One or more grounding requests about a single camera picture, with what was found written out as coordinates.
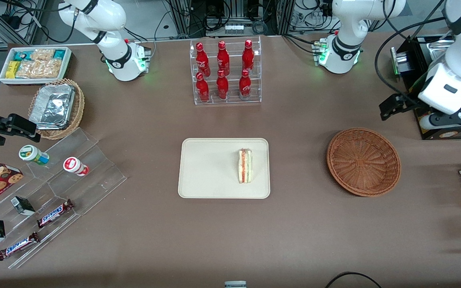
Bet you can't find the small steel pan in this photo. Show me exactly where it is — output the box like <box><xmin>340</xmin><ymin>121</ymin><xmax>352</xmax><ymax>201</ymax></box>
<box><xmin>427</xmin><ymin>40</ymin><xmax>453</xmax><ymax>61</ymax></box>

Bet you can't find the stack of foil trays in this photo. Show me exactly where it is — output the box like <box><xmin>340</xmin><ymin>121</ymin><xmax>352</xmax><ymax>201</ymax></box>
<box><xmin>29</xmin><ymin>84</ymin><xmax>75</xmax><ymax>130</ymax></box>

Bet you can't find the Snickers chocolate bar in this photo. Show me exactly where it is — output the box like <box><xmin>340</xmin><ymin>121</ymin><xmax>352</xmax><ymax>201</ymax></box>
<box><xmin>36</xmin><ymin>199</ymin><xmax>74</xmax><ymax>229</ymax></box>
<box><xmin>0</xmin><ymin>232</ymin><xmax>40</xmax><ymax>261</ymax></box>

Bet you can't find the large clear cracker bag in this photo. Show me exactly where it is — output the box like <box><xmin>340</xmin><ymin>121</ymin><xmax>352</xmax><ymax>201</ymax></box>
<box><xmin>16</xmin><ymin>59</ymin><xmax>62</xmax><ymax>79</ymax></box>

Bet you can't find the clear acrylic bottle rack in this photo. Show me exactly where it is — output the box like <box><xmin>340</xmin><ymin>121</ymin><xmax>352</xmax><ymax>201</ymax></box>
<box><xmin>190</xmin><ymin>36</ymin><xmax>262</xmax><ymax>106</ymax></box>

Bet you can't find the light tan wicker basket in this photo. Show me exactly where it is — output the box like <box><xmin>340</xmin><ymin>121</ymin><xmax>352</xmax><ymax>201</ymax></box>
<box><xmin>28</xmin><ymin>79</ymin><xmax>85</xmax><ymax>140</ymax></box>

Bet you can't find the white bottle with red label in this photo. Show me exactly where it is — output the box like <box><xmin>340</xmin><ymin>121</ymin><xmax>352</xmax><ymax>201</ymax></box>
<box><xmin>63</xmin><ymin>157</ymin><xmax>90</xmax><ymax>177</ymax></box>

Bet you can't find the brown round wicker basket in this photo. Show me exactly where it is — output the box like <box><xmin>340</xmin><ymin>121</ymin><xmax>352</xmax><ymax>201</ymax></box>
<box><xmin>327</xmin><ymin>128</ymin><xmax>401</xmax><ymax>197</ymax></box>

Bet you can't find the white plastic snack bin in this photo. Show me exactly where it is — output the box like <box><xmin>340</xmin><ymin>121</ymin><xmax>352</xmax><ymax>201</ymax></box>
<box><xmin>0</xmin><ymin>46</ymin><xmax>72</xmax><ymax>86</ymax></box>

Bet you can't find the silver plate on black bracket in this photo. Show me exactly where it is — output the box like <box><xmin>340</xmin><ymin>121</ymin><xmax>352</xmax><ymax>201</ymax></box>
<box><xmin>390</xmin><ymin>37</ymin><xmax>427</xmax><ymax>77</ymax></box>

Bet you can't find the clear acrylic stepped display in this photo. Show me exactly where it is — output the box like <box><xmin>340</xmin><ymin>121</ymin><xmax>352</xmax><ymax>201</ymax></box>
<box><xmin>0</xmin><ymin>128</ymin><xmax>127</xmax><ymax>269</ymax></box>

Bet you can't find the red cola bottle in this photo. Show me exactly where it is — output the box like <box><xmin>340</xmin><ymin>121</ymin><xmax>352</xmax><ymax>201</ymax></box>
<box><xmin>239</xmin><ymin>69</ymin><xmax>252</xmax><ymax>100</ymax></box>
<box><xmin>196</xmin><ymin>72</ymin><xmax>210</xmax><ymax>103</ymax></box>
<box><xmin>242</xmin><ymin>39</ymin><xmax>255</xmax><ymax>73</ymax></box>
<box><xmin>195</xmin><ymin>42</ymin><xmax>211</xmax><ymax>77</ymax></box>
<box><xmin>216</xmin><ymin>70</ymin><xmax>230</xmax><ymax>100</ymax></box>
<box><xmin>216</xmin><ymin>41</ymin><xmax>231</xmax><ymax>76</ymax></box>

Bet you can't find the triangle sandwich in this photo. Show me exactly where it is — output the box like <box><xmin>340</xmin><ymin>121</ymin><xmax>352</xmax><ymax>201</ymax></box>
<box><xmin>237</xmin><ymin>148</ymin><xmax>254</xmax><ymax>184</ymax></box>

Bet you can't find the white bottle with green cap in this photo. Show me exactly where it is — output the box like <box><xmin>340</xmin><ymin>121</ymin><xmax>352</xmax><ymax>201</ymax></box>
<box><xmin>19</xmin><ymin>145</ymin><xmax>50</xmax><ymax>166</ymax></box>

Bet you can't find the small clear cracker bag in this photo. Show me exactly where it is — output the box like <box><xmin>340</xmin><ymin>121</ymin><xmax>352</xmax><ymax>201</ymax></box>
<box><xmin>30</xmin><ymin>48</ymin><xmax>56</xmax><ymax>61</ymax></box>

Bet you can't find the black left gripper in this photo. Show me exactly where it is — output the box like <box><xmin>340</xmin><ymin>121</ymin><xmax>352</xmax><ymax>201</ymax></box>
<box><xmin>379</xmin><ymin>93</ymin><xmax>461</xmax><ymax>130</ymax></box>

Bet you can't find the small black box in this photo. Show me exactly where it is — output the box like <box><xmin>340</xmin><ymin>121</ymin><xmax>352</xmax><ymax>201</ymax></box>
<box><xmin>10</xmin><ymin>196</ymin><xmax>36</xmax><ymax>217</ymax></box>

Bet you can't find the beige plastic serving tray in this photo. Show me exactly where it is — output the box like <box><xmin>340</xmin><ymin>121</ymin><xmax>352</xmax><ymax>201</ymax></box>
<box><xmin>178</xmin><ymin>138</ymin><xmax>271</xmax><ymax>199</ymax></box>

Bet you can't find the black looped table cable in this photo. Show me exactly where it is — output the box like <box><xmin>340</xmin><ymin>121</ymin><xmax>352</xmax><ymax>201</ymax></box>
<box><xmin>325</xmin><ymin>272</ymin><xmax>382</xmax><ymax>288</ymax></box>

